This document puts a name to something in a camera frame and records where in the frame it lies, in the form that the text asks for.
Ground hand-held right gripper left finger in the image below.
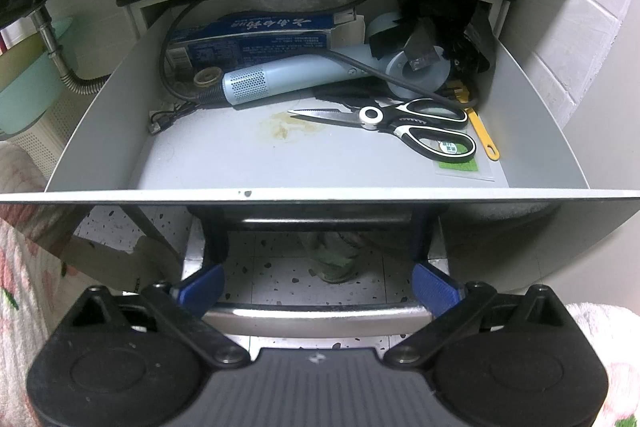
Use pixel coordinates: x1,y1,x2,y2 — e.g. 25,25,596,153
74,264,251,367

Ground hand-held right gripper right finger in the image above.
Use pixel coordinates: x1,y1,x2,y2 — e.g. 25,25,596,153
384,263,561,367

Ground grey drawer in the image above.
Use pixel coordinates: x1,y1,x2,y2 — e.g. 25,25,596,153
0,0,640,208

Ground green printed plastic bag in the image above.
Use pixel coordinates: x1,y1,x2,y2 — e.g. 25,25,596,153
434,140,497,182

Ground black and white kitchen scissors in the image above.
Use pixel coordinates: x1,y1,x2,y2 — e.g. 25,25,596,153
287,98,478,162

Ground floral pink towel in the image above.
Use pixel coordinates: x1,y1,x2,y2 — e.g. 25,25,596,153
0,143,71,427

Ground round beige cap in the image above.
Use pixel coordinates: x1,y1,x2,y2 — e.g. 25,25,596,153
194,68,223,90

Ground light blue hair dryer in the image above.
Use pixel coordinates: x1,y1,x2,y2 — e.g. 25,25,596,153
221,41,454,108

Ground blue and white carton box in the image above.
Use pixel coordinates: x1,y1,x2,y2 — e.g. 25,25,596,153
165,12,365,78

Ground black plastic bag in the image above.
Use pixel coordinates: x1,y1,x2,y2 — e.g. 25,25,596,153
369,0,499,72

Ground white tape roll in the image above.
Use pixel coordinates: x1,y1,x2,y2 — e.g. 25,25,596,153
368,12,416,50

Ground light green plastic basin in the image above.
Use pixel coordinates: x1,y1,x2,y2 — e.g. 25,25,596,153
0,18,77,138

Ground chrome drawer handle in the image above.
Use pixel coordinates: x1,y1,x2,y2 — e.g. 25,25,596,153
202,302,435,338

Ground yellow handled tool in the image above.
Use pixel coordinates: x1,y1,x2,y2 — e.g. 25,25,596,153
445,81,501,160

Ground black usb connector cable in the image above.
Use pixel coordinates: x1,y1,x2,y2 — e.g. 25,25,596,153
146,102,201,134

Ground black power cable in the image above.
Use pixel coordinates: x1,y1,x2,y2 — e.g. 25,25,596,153
159,0,468,124

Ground flexible metal hose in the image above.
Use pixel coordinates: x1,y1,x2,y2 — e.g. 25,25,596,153
29,7,109,96

